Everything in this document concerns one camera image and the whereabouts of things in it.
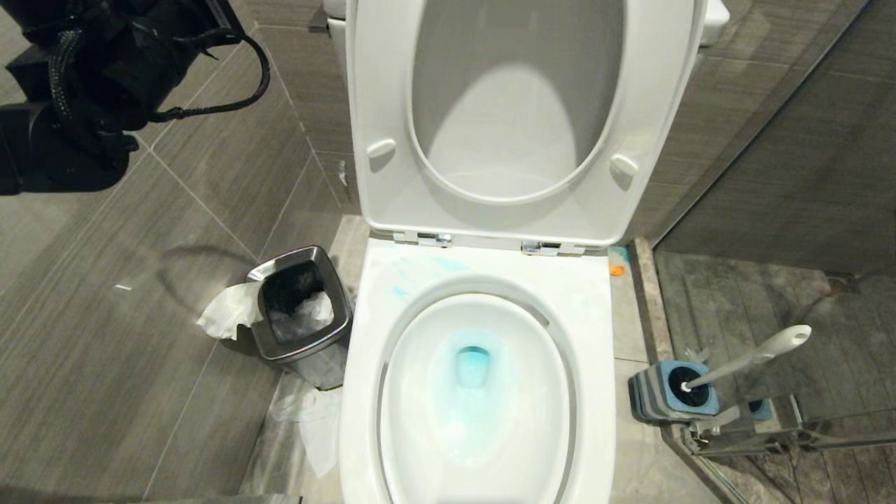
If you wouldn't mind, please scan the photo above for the glass shower door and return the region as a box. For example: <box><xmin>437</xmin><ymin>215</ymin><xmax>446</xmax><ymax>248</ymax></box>
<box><xmin>651</xmin><ymin>0</ymin><xmax>896</xmax><ymax>504</ymax></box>

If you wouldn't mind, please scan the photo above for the blue grey brush holder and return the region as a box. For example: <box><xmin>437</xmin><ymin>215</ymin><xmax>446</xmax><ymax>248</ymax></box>
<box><xmin>628</xmin><ymin>360</ymin><xmax>721</xmax><ymax>426</ymax></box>

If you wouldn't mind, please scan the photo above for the white toilet bowl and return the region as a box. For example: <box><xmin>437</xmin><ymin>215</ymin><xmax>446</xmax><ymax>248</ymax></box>
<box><xmin>339</xmin><ymin>234</ymin><xmax>617</xmax><ymax>504</ymax></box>

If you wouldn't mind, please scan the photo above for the white plastic bin liner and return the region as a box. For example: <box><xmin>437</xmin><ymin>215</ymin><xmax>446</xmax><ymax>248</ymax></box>
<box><xmin>197</xmin><ymin>281</ymin><xmax>344</xmax><ymax>480</ymax></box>

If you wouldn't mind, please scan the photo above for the steel trash bin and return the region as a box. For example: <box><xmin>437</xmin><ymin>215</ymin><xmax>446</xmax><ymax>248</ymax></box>
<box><xmin>246</xmin><ymin>246</ymin><xmax>354</xmax><ymax>391</ymax></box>

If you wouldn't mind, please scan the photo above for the white toilet seat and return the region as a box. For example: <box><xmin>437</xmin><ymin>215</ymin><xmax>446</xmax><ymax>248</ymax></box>
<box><xmin>346</xmin><ymin>0</ymin><xmax>707</xmax><ymax>249</ymax></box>

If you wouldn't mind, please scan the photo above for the black cable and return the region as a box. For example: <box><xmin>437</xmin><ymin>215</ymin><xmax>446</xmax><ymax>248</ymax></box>
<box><xmin>150</xmin><ymin>29</ymin><xmax>272</xmax><ymax>124</ymax></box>

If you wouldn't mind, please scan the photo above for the white toilet lid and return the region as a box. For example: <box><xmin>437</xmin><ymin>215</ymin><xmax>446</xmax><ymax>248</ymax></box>
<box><xmin>410</xmin><ymin>0</ymin><xmax>626</xmax><ymax>199</ymax></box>

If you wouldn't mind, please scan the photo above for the white toilet brush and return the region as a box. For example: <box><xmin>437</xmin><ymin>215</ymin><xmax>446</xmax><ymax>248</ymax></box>
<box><xmin>668</xmin><ymin>324</ymin><xmax>813</xmax><ymax>407</ymax></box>

